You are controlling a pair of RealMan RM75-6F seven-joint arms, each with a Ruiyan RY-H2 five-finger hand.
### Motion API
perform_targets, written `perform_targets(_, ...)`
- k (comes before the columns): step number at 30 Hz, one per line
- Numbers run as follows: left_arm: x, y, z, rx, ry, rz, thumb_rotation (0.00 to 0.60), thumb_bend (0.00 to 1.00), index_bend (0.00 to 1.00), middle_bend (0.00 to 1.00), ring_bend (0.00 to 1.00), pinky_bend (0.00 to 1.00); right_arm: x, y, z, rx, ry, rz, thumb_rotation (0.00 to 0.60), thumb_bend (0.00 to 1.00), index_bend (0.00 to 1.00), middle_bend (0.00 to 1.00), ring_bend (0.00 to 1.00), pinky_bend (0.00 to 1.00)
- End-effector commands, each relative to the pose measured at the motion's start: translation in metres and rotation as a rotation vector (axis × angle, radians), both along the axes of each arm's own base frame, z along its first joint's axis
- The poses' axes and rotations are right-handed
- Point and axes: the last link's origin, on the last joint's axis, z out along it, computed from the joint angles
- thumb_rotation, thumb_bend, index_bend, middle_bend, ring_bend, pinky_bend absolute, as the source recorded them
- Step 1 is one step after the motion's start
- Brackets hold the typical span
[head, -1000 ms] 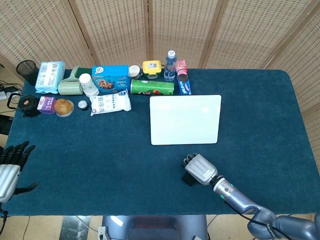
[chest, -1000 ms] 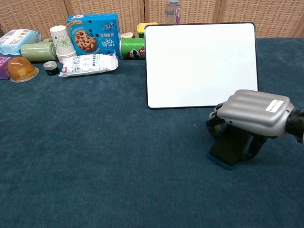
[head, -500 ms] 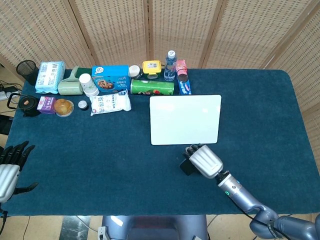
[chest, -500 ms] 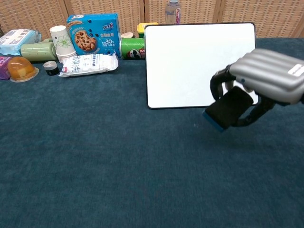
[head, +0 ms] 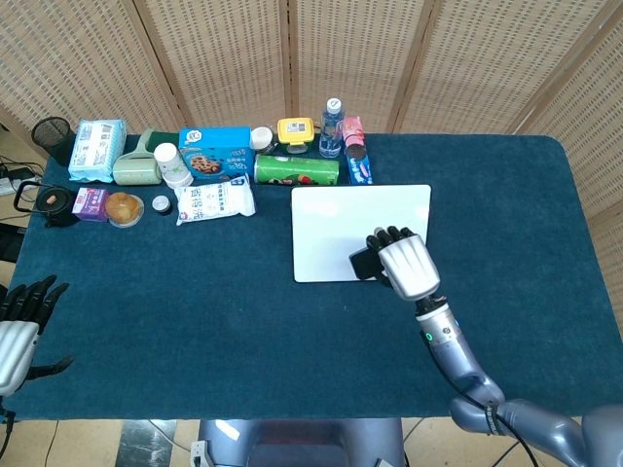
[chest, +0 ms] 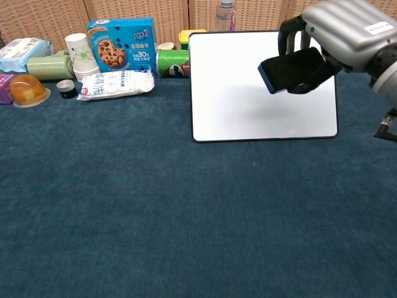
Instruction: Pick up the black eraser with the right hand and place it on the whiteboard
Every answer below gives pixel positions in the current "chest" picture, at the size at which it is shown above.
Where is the green chips can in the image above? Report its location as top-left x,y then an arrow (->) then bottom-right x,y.
155,48 -> 190,78

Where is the white board with black frame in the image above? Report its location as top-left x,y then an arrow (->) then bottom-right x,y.
187,29 -> 339,144

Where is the purple packet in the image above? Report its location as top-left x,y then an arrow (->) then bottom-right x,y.
0,72 -> 17,105

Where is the white plastic detergent bag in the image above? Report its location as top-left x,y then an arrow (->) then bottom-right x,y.
76,69 -> 156,101

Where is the green thermos bottle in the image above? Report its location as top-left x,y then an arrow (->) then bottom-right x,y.
26,50 -> 76,81

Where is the small black jar silver lid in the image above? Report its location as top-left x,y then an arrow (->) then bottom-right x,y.
56,79 -> 78,100

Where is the teal table cloth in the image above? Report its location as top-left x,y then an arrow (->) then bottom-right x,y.
0,48 -> 397,298

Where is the black felt eraser blue base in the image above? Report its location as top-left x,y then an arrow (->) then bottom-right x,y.
257,47 -> 330,95

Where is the stack of white paper cups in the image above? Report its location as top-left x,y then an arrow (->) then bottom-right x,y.
64,32 -> 101,83

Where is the yellow lidded green container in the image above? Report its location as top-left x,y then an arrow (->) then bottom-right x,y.
177,29 -> 207,50

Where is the light blue wet wipes pack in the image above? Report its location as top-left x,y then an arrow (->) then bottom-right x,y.
0,37 -> 55,73

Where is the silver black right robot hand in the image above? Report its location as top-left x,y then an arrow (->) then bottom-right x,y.
278,0 -> 397,95

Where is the woven folding screen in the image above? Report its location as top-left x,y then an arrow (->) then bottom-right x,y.
0,0 -> 397,53

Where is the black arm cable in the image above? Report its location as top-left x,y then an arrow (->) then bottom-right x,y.
373,107 -> 397,142

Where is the orange jelly cup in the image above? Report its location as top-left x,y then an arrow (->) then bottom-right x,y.
9,73 -> 51,108

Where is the clear plastic water bottle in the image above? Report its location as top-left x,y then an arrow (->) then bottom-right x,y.
215,0 -> 238,32

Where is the blue cookie box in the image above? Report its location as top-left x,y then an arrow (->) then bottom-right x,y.
86,17 -> 159,77

